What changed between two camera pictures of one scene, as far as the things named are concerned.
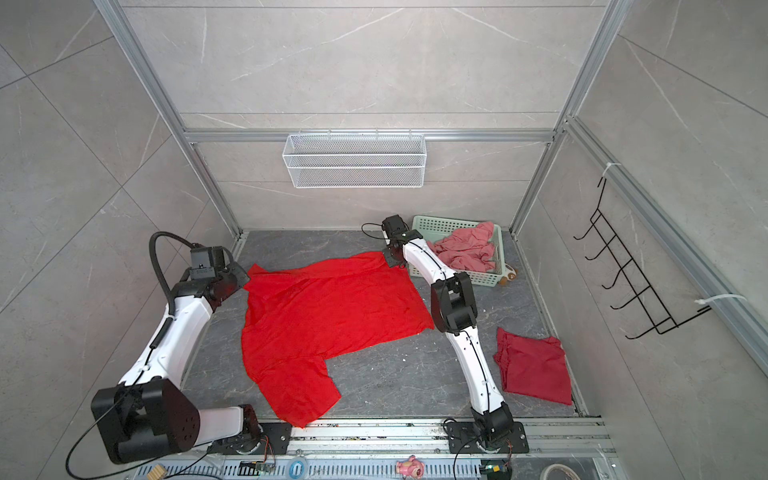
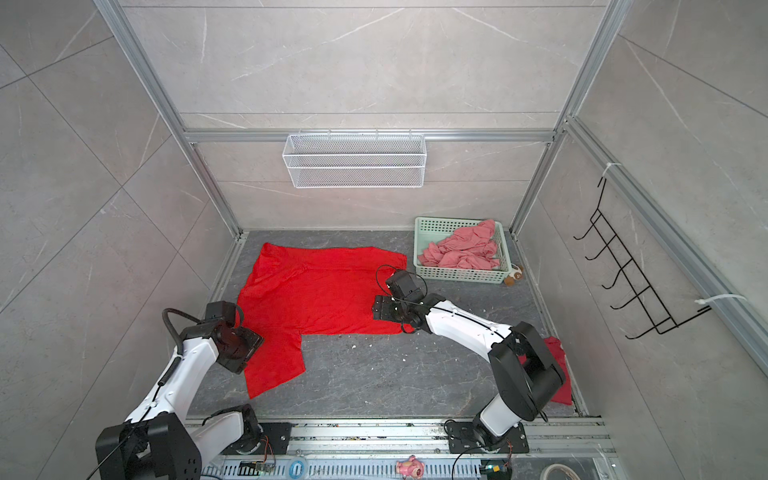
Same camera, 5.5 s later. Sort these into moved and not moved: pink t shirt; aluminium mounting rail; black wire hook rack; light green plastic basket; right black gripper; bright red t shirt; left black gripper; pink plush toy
Moved: bright red t shirt; right black gripper; left black gripper
Not moved: black wire hook rack; aluminium mounting rail; pink plush toy; pink t shirt; light green plastic basket
